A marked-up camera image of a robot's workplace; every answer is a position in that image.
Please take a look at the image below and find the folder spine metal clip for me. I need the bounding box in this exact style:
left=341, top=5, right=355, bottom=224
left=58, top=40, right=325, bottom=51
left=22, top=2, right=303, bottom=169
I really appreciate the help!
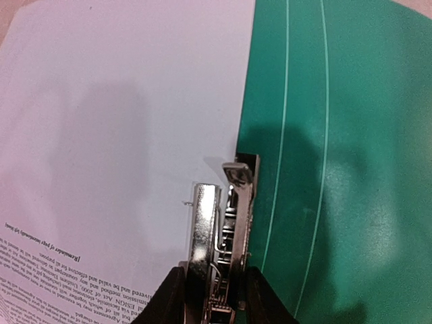
left=184, top=153, right=261, bottom=323

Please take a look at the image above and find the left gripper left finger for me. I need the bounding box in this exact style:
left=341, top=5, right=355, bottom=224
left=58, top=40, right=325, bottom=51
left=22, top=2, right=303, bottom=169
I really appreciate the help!
left=131, top=266, right=186, bottom=324

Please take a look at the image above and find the green file folder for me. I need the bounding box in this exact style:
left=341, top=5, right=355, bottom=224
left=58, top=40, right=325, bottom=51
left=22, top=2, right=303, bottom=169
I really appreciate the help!
left=238, top=1, right=431, bottom=323

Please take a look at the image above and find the printed paper sheet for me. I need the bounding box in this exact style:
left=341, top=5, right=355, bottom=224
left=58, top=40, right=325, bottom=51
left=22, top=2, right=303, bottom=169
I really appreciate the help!
left=1, top=1, right=255, bottom=323

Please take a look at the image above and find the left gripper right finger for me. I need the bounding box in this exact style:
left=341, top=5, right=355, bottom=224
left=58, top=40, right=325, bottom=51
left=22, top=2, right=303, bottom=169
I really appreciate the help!
left=245, top=267, right=298, bottom=324

